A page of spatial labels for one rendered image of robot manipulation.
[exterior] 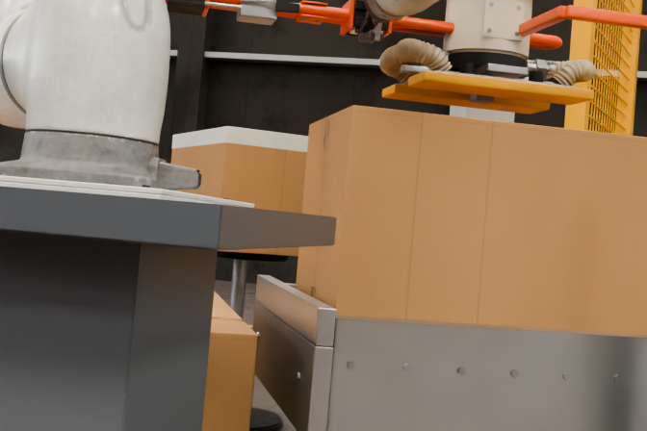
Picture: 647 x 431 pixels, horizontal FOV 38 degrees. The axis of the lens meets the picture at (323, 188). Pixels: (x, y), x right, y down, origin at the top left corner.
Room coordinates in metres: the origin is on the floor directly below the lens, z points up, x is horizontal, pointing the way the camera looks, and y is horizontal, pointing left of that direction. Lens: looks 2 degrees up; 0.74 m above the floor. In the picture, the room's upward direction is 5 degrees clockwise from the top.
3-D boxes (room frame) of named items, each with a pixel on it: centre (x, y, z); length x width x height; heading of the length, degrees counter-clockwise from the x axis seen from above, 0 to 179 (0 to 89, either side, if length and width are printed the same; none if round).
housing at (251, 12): (1.77, 0.15, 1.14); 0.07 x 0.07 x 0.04; 12
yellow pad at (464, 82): (1.77, -0.32, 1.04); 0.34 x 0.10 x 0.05; 102
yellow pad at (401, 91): (1.96, -0.28, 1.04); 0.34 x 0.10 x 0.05; 102
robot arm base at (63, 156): (1.10, 0.26, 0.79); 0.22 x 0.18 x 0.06; 88
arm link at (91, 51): (1.11, 0.28, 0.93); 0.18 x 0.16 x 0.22; 42
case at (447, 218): (1.88, -0.29, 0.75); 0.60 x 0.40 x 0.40; 102
